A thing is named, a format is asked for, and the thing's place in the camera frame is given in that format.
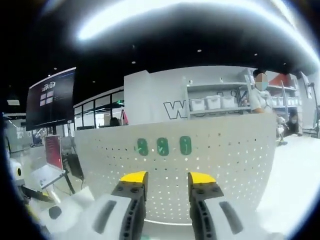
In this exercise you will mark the white perforated mounting plate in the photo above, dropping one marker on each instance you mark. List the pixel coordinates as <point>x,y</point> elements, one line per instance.
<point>225,155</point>

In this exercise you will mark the white storage box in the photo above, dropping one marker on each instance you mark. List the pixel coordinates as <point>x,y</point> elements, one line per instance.
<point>228,101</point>
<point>197,103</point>
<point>213,102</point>

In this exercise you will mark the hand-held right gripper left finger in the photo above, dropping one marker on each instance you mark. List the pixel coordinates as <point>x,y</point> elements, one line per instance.
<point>110,217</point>

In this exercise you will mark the grey storage shelf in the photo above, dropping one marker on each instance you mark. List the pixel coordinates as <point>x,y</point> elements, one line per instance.
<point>215,112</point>

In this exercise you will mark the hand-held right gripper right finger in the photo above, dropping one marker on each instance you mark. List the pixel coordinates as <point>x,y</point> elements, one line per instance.
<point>212,217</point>

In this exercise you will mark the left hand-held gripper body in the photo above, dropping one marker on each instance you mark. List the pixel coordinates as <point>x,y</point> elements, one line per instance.
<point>18,173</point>

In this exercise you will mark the black oval pad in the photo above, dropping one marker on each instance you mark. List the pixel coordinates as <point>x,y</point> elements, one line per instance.
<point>55,212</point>

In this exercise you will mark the large dark wall screen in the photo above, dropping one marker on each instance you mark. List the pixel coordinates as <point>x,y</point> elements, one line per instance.
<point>50,100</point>

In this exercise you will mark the red display panel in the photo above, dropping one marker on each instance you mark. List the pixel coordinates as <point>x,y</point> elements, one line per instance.
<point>53,152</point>

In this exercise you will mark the green hook assembly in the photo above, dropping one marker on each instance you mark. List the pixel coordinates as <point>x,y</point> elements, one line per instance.
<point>162,147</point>
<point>186,145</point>
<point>143,147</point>

